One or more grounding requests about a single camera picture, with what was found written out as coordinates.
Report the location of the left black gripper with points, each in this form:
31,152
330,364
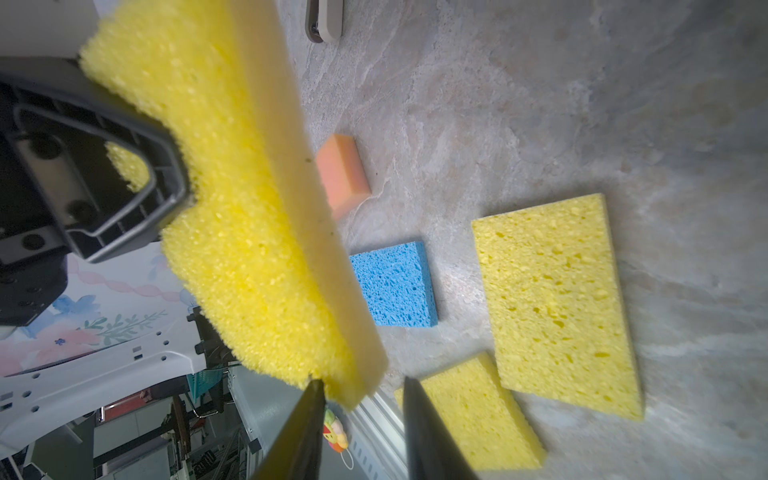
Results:
79,157

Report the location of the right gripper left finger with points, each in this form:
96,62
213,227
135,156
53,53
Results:
297,451

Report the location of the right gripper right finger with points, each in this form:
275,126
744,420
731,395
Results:
431,450

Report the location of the yellow sponge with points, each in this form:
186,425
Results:
556,309
483,418
259,249

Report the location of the colourful round toy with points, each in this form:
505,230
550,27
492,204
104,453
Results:
333,432

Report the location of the blue sponge left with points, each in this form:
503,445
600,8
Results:
396,284

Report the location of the peach pink sponge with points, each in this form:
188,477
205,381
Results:
342,174

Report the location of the small cream stapler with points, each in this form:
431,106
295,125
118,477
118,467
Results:
324,20

